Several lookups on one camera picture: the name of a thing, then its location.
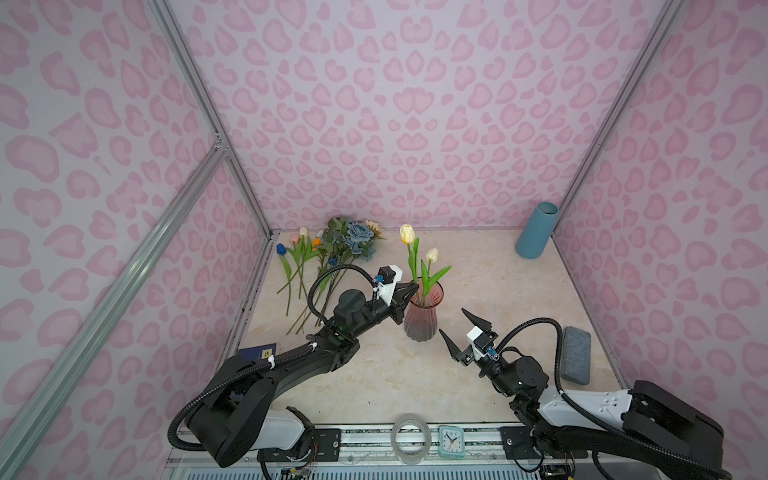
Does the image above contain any red glass vase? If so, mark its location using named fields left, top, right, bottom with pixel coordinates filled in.
left=403, top=282, right=444, bottom=342

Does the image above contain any white tulip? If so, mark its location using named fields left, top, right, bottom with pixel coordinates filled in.
left=421, top=248, right=452, bottom=303

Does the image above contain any yellow tulip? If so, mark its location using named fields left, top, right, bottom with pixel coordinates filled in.
left=399, top=224, right=419, bottom=281

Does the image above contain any blue tulip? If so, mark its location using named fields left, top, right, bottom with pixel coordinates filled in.
left=276, top=243, right=294, bottom=315

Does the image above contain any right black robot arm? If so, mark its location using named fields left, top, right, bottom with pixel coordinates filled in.
left=443, top=312, right=732, bottom=479

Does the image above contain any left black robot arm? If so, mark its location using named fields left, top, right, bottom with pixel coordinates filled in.
left=167, top=265, right=419, bottom=467

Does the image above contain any teal cylindrical vase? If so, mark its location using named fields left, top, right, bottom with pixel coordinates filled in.
left=515, top=202, right=560, bottom=260

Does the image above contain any grey sponge block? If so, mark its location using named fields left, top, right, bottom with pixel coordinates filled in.
left=559, top=326, right=592, bottom=386

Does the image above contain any blue rose bouquet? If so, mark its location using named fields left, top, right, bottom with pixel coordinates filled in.
left=307, top=216, right=382, bottom=313

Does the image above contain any orange flower stem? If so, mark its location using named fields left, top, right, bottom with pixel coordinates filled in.
left=298, top=237, right=330, bottom=303

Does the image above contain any pink tulip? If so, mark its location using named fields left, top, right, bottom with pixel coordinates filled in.
left=284, top=233, right=300, bottom=290

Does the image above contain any small teal alarm clock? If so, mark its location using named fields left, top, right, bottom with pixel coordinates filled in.
left=438, top=425, right=466, bottom=458

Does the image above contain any blue book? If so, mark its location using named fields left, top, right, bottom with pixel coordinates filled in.
left=238, top=343, right=278, bottom=362

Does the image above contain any clear tape roll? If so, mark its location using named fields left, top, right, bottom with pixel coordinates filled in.
left=390, top=413, right=432, bottom=466

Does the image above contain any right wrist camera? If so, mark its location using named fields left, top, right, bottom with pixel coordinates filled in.
left=467, top=326, right=499, bottom=362

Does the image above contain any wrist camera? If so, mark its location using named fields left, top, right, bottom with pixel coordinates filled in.
left=373, top=265, right=403, bottom=306
left=467, top=326, right=499, bottom=362

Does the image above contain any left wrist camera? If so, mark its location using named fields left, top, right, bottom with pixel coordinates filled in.
left=373, top=265, right=403, bottom=306

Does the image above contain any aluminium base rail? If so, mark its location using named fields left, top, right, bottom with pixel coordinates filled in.
left=158, top=419, right=691, bottom=480

